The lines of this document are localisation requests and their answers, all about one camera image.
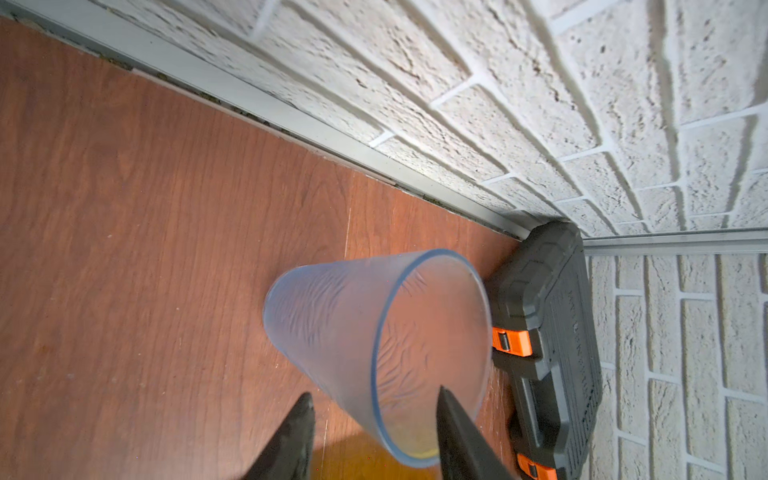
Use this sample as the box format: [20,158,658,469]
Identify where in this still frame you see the black plastic tool case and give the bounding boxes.
[485,221,603,479]

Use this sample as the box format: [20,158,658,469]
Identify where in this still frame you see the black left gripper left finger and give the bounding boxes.
[242,392,316,480]

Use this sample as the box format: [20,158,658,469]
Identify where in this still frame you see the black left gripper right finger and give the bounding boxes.
[436,386,513,480]

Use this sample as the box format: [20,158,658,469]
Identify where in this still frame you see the grey translucent plastic cup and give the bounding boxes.
[263,249,492,468]

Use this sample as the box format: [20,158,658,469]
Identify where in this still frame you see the aluminium frame post right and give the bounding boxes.
[584,228,767,257]

